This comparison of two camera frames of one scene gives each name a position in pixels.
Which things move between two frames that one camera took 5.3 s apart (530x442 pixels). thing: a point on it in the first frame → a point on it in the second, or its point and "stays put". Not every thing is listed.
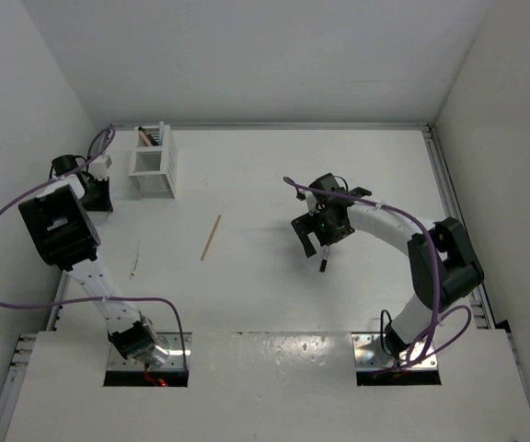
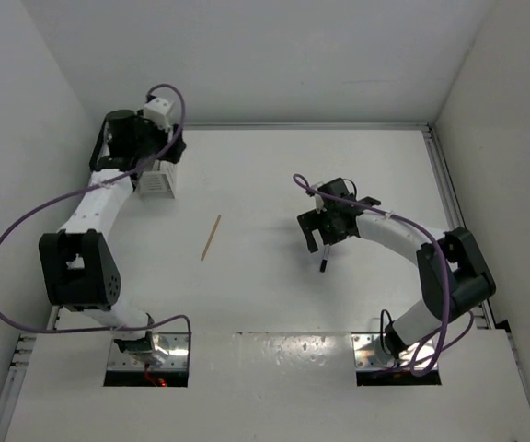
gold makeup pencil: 211,236 stays put
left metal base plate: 178,344 stays put
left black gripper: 103,203 → 163,133
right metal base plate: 371,355 stays put
